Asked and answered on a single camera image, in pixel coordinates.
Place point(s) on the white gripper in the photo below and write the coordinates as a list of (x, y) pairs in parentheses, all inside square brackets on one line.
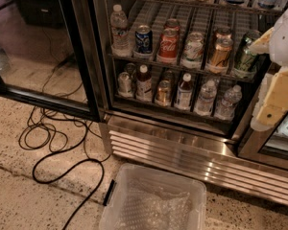
[(285, 40)]

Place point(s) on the silver 7up can front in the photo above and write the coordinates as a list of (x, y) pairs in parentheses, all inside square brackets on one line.
[(125, 85)]

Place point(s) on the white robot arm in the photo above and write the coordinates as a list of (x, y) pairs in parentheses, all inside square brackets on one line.
[(279, 42)]

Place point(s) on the green soda can front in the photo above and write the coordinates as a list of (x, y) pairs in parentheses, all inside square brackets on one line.
[(244, 61)]

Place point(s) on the gold soda can front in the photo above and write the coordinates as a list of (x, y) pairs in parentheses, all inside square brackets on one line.
[(218, 59)]

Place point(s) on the gold soda can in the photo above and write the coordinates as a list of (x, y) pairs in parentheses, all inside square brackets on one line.
[(218, 59), (223, 32)]

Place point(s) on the gold soda can rear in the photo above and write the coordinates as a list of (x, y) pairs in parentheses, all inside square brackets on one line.
[(223, 32)]

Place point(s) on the white green soda can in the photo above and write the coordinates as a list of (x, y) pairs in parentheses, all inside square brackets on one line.
[(193, 51)]

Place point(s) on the stainless steel fridge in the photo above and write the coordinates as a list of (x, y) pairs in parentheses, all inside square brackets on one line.
[(202, 147)]

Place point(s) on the dark can bottom rear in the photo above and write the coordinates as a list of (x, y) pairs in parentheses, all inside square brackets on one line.
[(168, 75)]

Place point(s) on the red coca-cola can front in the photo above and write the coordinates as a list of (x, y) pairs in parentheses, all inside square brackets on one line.
[(168, 46)]

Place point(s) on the red coca-cola can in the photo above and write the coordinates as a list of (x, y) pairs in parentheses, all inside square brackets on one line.
[(172, 23), (168, 46)]

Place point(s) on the red coca-cola can rear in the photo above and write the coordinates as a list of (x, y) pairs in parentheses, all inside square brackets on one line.
[(172, 23)]

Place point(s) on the gold can bottom front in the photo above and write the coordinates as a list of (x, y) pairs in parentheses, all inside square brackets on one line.
[(163, 94)]

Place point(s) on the blue pepsi can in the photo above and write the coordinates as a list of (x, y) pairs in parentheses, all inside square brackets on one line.
[(143, 42)]

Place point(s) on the silver can rear bottom shelf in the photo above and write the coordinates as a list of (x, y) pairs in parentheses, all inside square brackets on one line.
[(130, 68)]

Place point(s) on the clear water bottle middle shelf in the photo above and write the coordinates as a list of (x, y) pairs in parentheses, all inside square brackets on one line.
[(120, 32)]

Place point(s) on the clear water bottle bottom right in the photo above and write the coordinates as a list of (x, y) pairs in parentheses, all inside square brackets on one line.
[(226, 106)]

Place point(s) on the clear water bottle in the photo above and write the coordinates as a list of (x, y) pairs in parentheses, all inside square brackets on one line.
[(206, 97), (226, 106)]

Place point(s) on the clear water bottle bottom left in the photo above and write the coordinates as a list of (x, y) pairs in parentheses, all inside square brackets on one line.
[(206, 97)]

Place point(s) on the brown tea bottle right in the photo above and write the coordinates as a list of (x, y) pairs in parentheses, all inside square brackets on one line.
[(184, 93)]

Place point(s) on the brown tea bottle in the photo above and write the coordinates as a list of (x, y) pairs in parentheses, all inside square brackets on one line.
[(144, 84), (184, 93)]

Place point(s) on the brown tea bottle left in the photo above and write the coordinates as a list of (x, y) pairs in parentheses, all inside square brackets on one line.
[(144, 84)]

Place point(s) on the clear plastic bin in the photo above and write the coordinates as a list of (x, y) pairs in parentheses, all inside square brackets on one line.
[(171, 182)]

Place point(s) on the bubble wrap sheet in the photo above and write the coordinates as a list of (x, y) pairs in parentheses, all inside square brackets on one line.
[(149, 207)]

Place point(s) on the dark cabinet behind door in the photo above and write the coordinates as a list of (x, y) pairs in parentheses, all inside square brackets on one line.
[(41, 12)]

